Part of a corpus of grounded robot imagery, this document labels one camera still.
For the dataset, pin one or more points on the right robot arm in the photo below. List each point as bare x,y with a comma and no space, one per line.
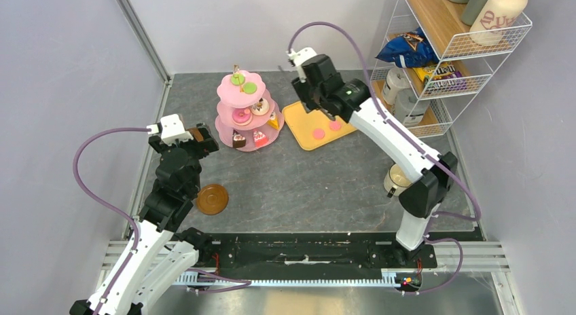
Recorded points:
420,163

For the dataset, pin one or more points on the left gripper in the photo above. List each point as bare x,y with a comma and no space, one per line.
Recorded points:
209,144

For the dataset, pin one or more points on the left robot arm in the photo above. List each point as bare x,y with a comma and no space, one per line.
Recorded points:
156,253

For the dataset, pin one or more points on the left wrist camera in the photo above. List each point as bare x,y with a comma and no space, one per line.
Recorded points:
170,129

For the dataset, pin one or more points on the brown saucer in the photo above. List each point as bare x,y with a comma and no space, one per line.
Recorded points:
212,199
196,134

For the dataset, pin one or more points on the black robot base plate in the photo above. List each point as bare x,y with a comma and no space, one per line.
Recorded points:
310,256

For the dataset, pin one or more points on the chocolate cake slice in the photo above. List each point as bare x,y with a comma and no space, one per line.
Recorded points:
238,140

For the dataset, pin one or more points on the pink frosted donut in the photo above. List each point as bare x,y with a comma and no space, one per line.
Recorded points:
242,117

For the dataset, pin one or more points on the blue snack bag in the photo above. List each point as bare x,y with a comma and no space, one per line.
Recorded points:
409,50

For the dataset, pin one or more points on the red strawberry cake slice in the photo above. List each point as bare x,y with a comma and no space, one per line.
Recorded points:
259,139

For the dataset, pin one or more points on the pink three-tier cake stand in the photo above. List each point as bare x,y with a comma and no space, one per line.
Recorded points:
232,97

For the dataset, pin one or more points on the yellow candy bag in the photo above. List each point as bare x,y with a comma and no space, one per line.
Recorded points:
446,75

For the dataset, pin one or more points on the white chocolate-drizzle donut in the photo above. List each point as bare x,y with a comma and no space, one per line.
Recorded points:
261,107

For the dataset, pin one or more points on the grey-green bottle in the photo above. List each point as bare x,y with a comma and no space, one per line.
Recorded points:
472,11

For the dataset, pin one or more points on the yellow cake slice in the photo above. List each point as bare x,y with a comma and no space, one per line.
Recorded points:
273,121

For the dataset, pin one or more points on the pink macaron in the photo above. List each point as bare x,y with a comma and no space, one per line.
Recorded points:
318,134
335,125

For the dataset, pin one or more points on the grey jar lower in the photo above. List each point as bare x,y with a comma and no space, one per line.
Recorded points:
408,110

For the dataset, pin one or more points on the yellow serving tray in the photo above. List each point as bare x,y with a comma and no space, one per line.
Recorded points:
301,125

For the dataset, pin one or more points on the white jar upper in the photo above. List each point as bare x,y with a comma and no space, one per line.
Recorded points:
396,81

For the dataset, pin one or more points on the cream labelled bottle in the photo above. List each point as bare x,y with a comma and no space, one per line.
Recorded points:
495,16

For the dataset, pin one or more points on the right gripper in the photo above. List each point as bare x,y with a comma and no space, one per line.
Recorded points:
302,89

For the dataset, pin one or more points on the beige mug right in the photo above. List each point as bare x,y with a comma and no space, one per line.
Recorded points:
395,181

